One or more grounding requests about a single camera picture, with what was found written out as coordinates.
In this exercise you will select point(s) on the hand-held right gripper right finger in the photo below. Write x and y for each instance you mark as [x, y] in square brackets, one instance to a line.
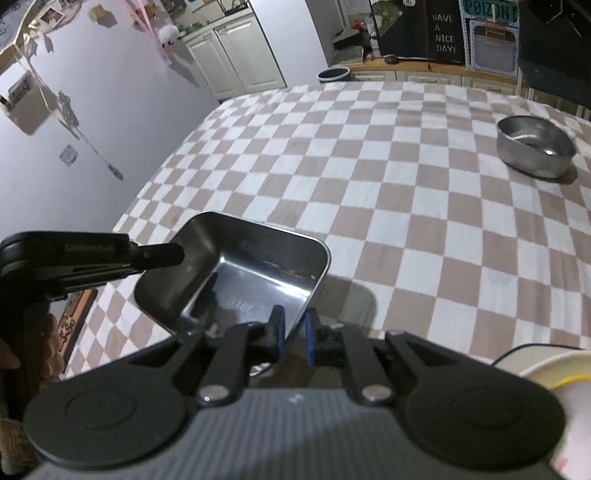
[310, 339]

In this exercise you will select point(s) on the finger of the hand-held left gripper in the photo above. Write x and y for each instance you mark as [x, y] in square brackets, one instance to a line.
[159, 256]

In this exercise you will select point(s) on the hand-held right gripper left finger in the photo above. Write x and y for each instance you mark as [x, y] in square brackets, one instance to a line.
[278, 330]

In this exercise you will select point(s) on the rectangular steel tray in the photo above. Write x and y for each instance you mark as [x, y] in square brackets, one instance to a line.
[258, 272]

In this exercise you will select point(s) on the floral ceramic bowl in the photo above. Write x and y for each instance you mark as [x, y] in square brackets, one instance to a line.
[579, 415]

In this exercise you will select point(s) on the oval steel bowl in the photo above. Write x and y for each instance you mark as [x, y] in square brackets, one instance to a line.
[535, 145]

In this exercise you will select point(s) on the patterned floor mat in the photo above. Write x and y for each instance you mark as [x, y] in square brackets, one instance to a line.
[76, 318]

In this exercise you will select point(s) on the checkered tablecloth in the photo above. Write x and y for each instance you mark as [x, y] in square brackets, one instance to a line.
[369, 184]

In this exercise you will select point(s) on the white kitchen cabinet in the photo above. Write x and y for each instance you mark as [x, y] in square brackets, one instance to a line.
[235, 55]

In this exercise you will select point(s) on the white plush toy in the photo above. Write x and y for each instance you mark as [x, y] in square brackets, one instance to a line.
[168, 34]

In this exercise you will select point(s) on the grey trash bin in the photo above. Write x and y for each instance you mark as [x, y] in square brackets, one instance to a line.
[333, 74]

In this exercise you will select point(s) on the low white drawer cabinet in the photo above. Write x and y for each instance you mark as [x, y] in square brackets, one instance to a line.
[415, 74]

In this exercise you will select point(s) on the black chalkboard sign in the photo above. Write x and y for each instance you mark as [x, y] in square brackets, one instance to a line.
[444, 32]

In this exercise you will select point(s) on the blue framed poster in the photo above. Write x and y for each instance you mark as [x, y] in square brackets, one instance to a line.
[491, 41]

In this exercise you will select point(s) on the black folding table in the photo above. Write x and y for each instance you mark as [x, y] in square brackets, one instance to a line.
[554, 41]

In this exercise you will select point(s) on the white wall socket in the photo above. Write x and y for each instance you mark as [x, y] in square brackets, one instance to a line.
[69, 154]

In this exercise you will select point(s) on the wooden wall box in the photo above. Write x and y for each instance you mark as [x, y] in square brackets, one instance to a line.
[25, 104]

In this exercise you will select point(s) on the pink wall hanger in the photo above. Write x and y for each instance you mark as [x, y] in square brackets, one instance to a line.
[147, 23]

